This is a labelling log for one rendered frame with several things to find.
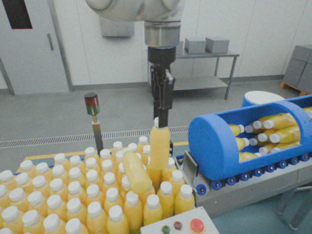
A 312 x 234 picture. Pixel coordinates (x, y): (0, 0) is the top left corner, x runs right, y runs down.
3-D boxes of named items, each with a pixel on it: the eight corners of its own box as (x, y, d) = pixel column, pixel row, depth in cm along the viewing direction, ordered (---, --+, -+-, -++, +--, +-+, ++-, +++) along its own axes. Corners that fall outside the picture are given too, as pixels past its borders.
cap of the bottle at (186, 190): (178, 188, 66) (179, 185, 65) (189, 186, 66) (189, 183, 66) (182, 198, 62) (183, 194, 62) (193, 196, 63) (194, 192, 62)
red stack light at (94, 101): (99, 105, 91) (98, 98, 90) (85, 107, 90) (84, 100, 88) (98, 100, 97) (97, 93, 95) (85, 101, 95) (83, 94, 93)
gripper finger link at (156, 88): (154, 69, 51) (152, 67, 52) (152, 101, 58) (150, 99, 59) (167, 68, 52) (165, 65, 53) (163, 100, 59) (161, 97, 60)
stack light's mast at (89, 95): (102, 124, 97) (97, 96, 89) (89, 126, 95) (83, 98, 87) (100, 118, 102) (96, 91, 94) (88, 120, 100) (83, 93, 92)
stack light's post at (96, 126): (118, 236, 152) (99, 123, 98) (113, 237, 151) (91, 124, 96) (117, 230, 156) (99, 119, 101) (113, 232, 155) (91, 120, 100)
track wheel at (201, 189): (205, 183, 78) (203, 182, 80) (196, 185, 77) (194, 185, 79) (208, 194, 78) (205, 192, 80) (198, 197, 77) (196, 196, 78)
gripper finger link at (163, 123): (167, 105, 55) (168, 106, 54) (166, 125, 58) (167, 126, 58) (158, 107, 54) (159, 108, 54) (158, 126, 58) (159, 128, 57)
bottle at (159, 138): (146, 167, 67) (146, 126, 58) (154, 155, 72) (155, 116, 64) (164, 173, 64) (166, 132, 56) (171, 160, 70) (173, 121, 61)
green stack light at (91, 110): (100, 114, 94) (99, 105, 92) (87, 116, 92) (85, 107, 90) (99, 108, 99) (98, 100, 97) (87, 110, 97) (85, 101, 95)
